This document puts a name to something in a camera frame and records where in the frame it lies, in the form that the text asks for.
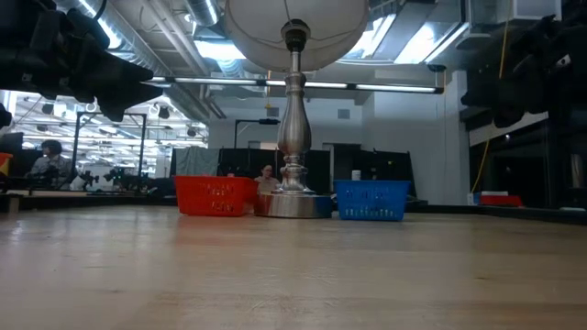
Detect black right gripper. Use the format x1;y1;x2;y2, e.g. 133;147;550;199
460;13;574;129

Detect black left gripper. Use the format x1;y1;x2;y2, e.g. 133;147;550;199
27;6;164;123

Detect long horizontal light bar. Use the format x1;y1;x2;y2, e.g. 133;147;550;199
144;72;445;95

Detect bright ceiling light panel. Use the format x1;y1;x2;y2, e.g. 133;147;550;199
194;39;248;61
393;21;470;65

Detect red box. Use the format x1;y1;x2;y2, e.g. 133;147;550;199
479;194;524;207

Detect white ventilation box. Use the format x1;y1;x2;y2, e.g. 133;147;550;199
467;0;563;24

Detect grey cloth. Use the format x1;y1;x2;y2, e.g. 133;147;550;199
175;146;220;178

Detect person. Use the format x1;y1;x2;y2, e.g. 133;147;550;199
254;163;282;193
25;139;77;189

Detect black cabinet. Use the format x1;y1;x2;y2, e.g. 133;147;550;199
332;144;417;199

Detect black monitor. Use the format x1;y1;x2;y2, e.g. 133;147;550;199
0;132;25;155

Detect black partition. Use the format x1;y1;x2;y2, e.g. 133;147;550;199
217;148;331;193

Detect red plastic basket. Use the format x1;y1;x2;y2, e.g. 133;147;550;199
173;175;260;217

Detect blue plastic basket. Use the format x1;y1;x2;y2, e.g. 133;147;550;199
333;179;412;223

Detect silver table lamp white shade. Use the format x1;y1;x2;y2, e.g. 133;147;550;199
224;0;371;219

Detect black metal rig frame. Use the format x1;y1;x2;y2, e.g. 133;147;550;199
72;111;149;192

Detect yellow cable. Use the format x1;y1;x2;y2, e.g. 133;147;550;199
471;0;513;193

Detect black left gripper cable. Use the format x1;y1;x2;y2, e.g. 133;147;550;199
89;0;109;22

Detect silver ventilation duct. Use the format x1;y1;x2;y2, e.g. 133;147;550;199
185;0;221;28

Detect black bracket stand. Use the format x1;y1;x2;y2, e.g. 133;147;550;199
234;117;281;150

